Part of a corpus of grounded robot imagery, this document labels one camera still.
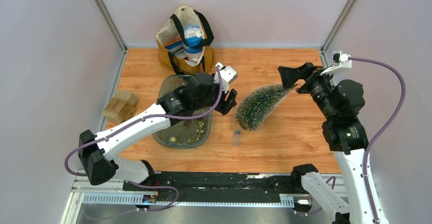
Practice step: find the brown ribbon bow ornament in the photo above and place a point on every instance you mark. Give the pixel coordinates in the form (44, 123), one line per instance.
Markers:
(192, 122)

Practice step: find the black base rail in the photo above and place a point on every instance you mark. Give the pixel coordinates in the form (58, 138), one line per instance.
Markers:
(214, 187)

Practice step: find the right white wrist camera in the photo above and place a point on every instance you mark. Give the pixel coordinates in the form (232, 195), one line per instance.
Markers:
(341, 63)

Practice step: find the clear glass tray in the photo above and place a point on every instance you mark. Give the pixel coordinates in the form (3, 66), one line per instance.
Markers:
(178, 131)

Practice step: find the cardboard wrapped felt pads pack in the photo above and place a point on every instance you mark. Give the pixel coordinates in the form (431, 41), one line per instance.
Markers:
(121, 107)

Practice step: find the clear plastic battery box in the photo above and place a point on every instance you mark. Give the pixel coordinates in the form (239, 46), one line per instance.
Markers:
(236, 138)

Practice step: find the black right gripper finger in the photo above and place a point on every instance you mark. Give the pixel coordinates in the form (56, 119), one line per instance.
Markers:
(289, 76)
(304, 89)

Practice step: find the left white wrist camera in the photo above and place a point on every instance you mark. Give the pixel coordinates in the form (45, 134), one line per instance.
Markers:
(228, 76)

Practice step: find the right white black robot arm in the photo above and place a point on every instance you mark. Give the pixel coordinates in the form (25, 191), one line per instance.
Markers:
(348, 141)

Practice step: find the gold bead garland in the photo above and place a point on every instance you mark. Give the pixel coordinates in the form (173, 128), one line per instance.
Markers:
(194, 134)

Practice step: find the yellow canvas tote bag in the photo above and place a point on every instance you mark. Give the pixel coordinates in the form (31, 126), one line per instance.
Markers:
(170, 39)

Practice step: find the blue white bottle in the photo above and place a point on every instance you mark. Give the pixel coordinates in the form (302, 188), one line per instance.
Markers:
(193, 35)

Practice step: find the small frosted christmas tree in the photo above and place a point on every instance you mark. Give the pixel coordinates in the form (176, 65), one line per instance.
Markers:
(259, 104)

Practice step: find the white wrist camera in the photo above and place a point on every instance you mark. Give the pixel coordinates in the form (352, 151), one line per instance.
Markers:
(228, 76)
(341, 63)

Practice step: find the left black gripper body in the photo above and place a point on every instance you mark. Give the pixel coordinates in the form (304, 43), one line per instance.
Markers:
(213, 97)

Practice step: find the aluminium frame rail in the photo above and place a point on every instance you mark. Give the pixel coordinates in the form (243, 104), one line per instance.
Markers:
(121, 192)

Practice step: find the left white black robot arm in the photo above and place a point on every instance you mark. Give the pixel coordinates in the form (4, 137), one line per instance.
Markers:
(99, 153)

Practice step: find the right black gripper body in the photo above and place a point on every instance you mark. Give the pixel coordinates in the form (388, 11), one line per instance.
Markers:
(320, 89)

